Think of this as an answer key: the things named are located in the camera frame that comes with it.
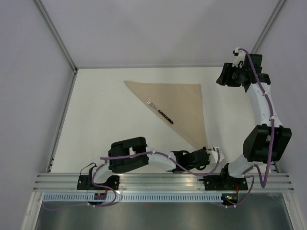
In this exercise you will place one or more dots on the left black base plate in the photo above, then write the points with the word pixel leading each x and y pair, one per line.
pixel 85 183

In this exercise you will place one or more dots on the beige cloth napkin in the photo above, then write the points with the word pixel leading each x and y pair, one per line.
pixel 182 103

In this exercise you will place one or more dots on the left aluminium frame post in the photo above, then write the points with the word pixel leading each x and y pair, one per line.
pixel 50 25

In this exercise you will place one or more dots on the black handled steel fork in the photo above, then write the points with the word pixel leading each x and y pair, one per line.
pixel 152 105

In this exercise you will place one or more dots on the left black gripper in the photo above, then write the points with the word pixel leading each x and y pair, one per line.
pixel 206 163

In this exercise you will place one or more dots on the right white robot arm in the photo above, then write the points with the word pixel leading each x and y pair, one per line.
pixel 269 138

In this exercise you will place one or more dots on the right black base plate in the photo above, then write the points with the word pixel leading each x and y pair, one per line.
pixel 218 183

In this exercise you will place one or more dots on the white slotted cable duct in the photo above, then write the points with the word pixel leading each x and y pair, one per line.
pixel 135 197

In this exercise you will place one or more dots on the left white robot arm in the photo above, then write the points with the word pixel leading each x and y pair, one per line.
pixel 128 155

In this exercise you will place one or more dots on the aluminium front rail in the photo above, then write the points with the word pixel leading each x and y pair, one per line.
pixel 67 182

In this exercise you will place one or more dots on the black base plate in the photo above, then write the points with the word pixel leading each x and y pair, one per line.
pixel 218 183
pixel 85 183

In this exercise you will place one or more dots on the aluminium frame post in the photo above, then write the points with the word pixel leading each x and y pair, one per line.
pixel 268 26
pixel 50 25

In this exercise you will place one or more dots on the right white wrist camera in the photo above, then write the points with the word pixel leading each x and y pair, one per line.
pixel 242 57

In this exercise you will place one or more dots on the right aluminium frame post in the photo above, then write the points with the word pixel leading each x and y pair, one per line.
pixel 268 26

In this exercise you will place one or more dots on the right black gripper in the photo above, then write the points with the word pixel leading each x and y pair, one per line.
pixel 227 69

